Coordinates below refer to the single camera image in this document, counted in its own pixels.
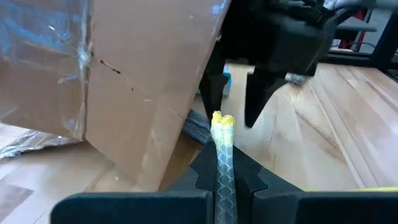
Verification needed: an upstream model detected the taped brown cardboard box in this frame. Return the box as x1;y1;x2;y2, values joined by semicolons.
0;0;233;193

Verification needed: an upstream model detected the black ribbed item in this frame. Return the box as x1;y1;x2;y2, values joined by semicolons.
181;109;213;146

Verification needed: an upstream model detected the small silvery item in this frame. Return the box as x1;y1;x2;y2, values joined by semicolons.
284;72;309;85

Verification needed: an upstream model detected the light blue small box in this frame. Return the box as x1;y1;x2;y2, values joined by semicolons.
223;63;233;98

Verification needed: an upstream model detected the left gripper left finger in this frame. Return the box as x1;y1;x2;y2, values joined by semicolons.
169;141;218;224

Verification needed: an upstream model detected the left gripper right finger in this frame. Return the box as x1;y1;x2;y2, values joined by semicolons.
233;146;305;224

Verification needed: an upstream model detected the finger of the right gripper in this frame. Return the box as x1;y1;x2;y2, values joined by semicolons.
198;58;231;121
244;66;289;129

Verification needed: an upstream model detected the black aluminium table frame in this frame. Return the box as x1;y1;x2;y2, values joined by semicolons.
319;17;398;72

